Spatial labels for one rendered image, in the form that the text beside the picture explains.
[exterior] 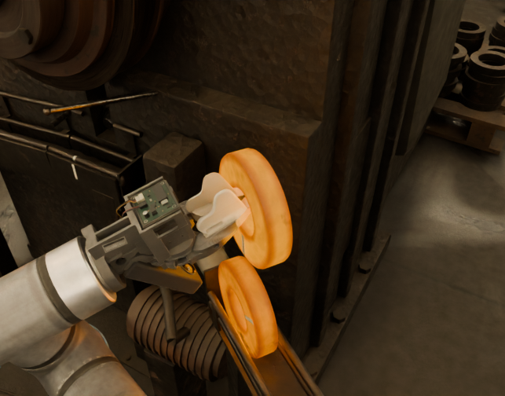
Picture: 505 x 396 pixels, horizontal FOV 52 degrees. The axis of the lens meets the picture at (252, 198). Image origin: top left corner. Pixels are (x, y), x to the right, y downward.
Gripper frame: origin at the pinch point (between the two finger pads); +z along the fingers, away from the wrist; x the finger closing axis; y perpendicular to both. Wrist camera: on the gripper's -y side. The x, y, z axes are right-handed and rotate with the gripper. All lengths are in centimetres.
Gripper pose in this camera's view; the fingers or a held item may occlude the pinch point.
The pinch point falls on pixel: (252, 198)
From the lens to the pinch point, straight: 65.3
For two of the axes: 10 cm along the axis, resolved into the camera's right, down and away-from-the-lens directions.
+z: 8.7, -4.8, 1.3
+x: -4.2, -5.9, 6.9
